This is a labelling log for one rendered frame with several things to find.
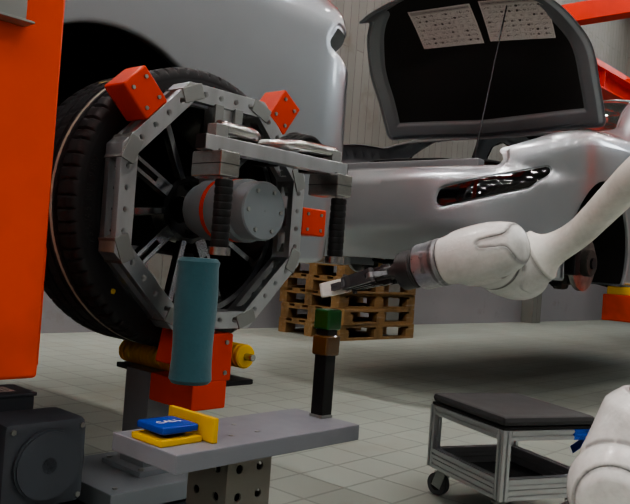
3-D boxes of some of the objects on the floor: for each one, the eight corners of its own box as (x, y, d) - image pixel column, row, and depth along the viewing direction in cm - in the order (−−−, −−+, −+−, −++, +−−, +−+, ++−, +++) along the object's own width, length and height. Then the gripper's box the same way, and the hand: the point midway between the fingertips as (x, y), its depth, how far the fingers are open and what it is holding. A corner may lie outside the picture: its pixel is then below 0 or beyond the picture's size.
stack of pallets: (351, 328, 888) (357, 249, 889) (416, 337, 829) (422, 252, 830) (273, 330, 791) (280, 241, 792) (339, 341, 733) (346, 245, 734)
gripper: (433, 250, 153) (337, 274, 167) (398, 246, 143) (299, 272, 157) (439, 287, 152) (342, 308, 166) (405, 286, 142) (305, 308, 156)
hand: (335, 287), depth 160 cm, fingers closed
